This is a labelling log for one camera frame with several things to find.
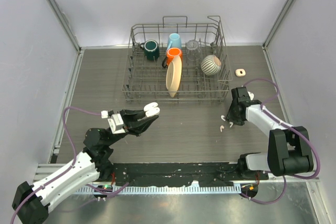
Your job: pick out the grey wire dish rack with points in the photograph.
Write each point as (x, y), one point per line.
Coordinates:
(145, 80)

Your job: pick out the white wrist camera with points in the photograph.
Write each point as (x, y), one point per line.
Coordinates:
(251, 95)
(116, 123)

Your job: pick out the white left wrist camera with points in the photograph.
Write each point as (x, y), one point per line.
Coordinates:
(116, 123)

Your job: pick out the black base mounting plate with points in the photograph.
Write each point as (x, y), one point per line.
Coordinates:
(207, 174)

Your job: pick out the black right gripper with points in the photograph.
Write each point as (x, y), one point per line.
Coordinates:
(230, 117)

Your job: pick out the white earbud charging case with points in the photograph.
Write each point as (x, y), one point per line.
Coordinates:
(151, 109)

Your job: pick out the orange mug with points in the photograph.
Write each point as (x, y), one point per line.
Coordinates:
(170, 55)

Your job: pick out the clear glass cup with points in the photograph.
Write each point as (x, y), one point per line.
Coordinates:
(193, 50)

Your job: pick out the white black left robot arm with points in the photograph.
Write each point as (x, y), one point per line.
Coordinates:
(33, 203)

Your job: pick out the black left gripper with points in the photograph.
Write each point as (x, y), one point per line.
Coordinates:
(138, 126)

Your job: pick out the dark green mug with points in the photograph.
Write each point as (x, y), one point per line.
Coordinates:
(151, 50)

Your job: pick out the light blue mug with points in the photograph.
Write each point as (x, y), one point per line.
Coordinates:
(174, 41)

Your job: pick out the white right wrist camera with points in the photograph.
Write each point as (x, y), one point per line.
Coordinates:
(251, 95)

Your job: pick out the beige plate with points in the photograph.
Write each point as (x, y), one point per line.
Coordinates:
(173, 76)

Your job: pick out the striped ceramic bowl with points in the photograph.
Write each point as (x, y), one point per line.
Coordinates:
(211, 65)

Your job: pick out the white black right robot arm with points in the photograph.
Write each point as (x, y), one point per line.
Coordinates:
(288, 151)

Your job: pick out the beige small earbud case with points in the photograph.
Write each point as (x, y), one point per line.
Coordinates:
(240, 72)

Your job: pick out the white slotted cable duct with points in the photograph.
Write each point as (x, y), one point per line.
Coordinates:
(194, 188)

